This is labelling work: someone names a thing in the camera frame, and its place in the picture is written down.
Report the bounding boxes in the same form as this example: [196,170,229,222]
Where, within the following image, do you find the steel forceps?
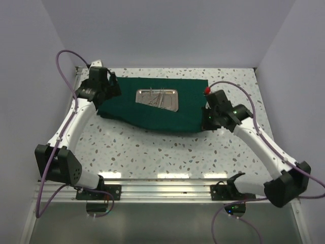
[157,88,165,108]

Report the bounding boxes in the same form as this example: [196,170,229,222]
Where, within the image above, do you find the steel surgical scissors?
[149,88,156,106]

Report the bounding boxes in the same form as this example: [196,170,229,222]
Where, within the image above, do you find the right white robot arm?
[202,88,311,207]

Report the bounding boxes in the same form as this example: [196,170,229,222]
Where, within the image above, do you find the aluminium mounting rail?
[32,179,300,204]

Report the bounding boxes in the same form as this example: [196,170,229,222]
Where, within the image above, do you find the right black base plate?
[210,181,256,201]

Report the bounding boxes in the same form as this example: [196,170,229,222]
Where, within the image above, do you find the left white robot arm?
[35,66,121,200]

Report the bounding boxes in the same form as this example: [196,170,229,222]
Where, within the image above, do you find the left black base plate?
[76,185,122,201]

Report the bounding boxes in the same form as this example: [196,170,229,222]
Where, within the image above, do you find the steel instrument tray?
[135,88,179,112]

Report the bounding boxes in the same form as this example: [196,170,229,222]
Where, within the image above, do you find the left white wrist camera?
[87,59,103,69]

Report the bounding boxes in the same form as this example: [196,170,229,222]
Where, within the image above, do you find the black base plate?
[76,185,122,201]
[210,181,256,201]

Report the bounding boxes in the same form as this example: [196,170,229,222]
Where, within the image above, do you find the dark green surgical cloth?
[97,77,208,133]

